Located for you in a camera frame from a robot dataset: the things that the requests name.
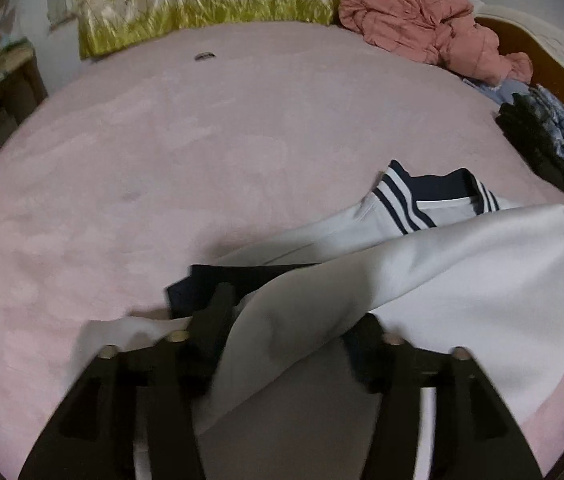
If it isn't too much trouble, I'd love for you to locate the pink crumpled clothing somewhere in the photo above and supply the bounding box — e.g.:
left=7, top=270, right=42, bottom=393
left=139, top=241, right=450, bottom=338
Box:
left=338, top=0, right=533, bottom=86

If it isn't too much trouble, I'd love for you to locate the light blue cloth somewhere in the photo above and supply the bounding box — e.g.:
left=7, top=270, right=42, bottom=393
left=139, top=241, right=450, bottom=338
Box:
left=464, top=76, right=530, bottom=107

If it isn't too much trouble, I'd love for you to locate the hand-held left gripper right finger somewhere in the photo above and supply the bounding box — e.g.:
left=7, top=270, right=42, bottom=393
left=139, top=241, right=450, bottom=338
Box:
left=344, top=312, right=545, bottom=480

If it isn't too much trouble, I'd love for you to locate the wooden bed frame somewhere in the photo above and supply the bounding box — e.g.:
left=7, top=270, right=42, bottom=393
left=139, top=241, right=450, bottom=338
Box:
left=476, top=16, right=564, bottom=133

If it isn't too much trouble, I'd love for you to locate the white quilted mattress edge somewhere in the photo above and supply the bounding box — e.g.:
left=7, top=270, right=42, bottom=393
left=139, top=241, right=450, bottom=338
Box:
left=472, top=0, right=564, bottom=87

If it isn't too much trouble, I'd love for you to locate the white navy striped jacket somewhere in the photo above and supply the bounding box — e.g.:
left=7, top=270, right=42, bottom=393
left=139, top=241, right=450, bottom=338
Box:
left=82, top=160, right=564, bottom=480

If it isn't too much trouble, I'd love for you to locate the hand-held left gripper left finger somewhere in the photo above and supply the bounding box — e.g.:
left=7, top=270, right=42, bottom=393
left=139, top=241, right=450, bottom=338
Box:
left=17, top=282, right=237, bottom=480

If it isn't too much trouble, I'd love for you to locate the dark blue patterned clothing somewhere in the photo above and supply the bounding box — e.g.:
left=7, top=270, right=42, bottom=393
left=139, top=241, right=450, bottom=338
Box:
left=494, top=85, right=564, bottom=196

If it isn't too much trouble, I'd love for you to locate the floral green headboard cushion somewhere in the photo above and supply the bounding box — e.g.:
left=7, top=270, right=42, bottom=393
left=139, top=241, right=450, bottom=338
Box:
left=76, top=0, right=420, bottom=61

